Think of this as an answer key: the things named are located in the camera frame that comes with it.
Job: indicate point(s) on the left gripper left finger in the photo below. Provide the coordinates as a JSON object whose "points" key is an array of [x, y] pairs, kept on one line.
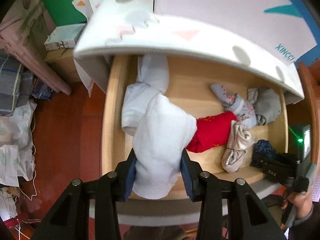
{"points": [[69, 216]]}

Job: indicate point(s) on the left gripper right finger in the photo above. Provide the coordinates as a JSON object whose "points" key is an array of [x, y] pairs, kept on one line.
{"points": [[248, 217]]}

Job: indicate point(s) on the dark blue dotted underwear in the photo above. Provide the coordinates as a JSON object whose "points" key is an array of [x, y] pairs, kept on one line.
{"points": [[264, 147]]}

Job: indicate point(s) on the beige pink underwear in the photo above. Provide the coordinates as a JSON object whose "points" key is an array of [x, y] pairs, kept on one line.
{"points": [[240, 139]]}

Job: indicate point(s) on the floral grey underwear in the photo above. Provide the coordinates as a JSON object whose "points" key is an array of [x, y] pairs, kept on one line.
{"points": [[234, 103]]}

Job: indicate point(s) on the grey ribbed underwear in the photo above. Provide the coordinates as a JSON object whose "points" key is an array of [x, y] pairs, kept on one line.
{"points": [[266, 104]]}

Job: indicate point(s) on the red underwear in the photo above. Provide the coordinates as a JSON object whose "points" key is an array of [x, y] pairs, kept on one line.
{"points": [[212, 131]]}

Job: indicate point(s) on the white underwear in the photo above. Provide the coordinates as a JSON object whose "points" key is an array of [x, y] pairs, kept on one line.
{"points": [[163, 132]]}

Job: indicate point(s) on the pale blue underwear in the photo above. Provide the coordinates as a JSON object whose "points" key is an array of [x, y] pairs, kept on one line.
{"points": [[152, 79]]}

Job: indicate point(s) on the person's right hand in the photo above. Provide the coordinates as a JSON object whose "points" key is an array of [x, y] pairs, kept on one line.
{"points": [[302, 201]]}

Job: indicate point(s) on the white leaf-print bedsheet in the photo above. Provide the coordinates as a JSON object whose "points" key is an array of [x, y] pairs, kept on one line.
{"points": [[17, 159]]}

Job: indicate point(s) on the grey plaid blanket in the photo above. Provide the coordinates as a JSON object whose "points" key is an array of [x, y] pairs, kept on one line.
{"points": [[16, 84]]}

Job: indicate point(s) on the pink cardboard storage box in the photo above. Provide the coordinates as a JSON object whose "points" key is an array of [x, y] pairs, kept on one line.
{"points": [[285, 28]]}

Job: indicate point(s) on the brown cardboard box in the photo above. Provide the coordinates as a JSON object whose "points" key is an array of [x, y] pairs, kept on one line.
{"points": [[61, 61]]}

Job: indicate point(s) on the light blue flat box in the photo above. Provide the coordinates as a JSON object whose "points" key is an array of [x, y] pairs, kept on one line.
{"points": [[64, 37]]}

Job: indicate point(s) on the pink floral curtain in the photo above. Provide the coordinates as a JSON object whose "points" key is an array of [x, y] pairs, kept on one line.
{"points": [[24, 29]]}

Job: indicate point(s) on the white patterned nightstand cabinet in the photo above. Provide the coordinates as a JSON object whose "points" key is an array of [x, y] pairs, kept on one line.
{"points": [[133, 27]]}

